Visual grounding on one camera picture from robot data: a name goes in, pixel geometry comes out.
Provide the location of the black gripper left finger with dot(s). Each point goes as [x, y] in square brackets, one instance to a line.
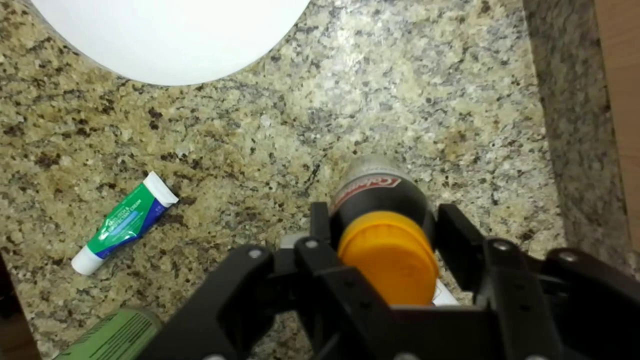
[321, 222]

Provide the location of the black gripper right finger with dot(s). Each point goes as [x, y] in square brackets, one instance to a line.
[461, 247]

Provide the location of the silver bottle with orange cap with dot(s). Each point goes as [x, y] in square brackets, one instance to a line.
[383, 227]

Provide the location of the small green toothpaste tube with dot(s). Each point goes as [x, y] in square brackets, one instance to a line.
[126, 222]

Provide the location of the white oval sink basin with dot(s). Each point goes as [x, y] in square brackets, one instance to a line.
[173, 42]

